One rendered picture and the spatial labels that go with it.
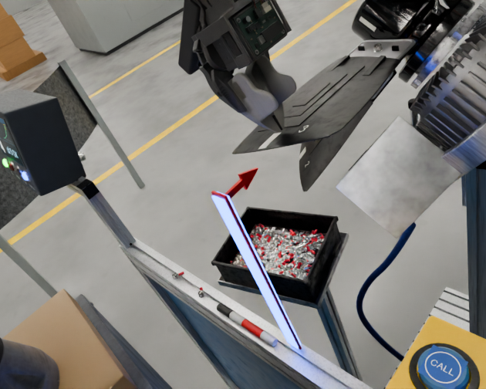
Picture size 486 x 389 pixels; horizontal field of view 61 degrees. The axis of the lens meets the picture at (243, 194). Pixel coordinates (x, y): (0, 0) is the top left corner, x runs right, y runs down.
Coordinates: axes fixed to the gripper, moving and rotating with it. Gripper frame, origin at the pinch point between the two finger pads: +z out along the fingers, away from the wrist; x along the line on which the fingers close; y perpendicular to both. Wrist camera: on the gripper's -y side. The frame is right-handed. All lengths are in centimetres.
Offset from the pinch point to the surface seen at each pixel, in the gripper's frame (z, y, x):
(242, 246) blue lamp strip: 9.5, -0.8, -12.9
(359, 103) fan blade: 2.8, 8.7, 6.0
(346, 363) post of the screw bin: 70, -30, 3
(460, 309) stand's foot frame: 107, -35, 51
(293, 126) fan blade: 1.6, 2.2, 0.9
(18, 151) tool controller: -14, -55, -19
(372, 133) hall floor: 89, -122, 146
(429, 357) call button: 18.9, 20.9, -13.6
